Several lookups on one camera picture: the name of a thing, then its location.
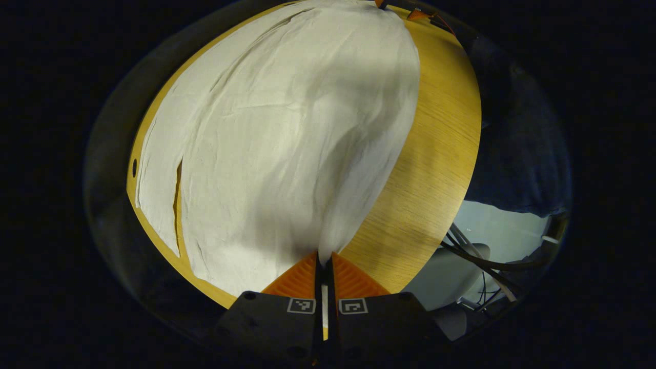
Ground white cable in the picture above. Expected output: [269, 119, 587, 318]
[450, 222, 519, 303]

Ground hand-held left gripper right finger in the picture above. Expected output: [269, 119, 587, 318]
[327, 251, 453, 362]

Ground person's dark blue clothing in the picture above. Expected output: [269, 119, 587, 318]
[460, 31, 572, 218]

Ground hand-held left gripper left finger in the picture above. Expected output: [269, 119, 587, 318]
[215, 251, 324, 360]

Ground white jeans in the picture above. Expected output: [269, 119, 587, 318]
[136, 0, 422, 299]

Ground black cable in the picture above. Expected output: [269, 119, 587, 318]
[440, 240, 545, 272]

